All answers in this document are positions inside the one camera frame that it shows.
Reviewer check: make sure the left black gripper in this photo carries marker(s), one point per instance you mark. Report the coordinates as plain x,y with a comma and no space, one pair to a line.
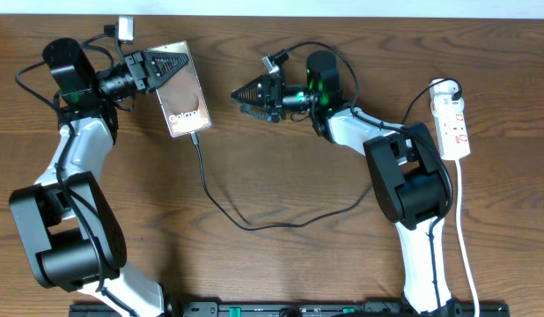
148,77

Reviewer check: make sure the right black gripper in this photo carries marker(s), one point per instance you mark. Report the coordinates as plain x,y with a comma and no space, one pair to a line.
268,86

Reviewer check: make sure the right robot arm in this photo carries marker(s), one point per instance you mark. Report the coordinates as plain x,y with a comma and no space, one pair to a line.
412,187

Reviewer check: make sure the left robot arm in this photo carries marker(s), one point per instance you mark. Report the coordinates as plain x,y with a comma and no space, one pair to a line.
69,232

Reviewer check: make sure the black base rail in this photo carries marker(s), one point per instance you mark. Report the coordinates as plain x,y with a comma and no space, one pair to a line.
368,308

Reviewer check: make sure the white power strip socket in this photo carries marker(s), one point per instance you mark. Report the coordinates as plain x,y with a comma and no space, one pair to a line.
447,106

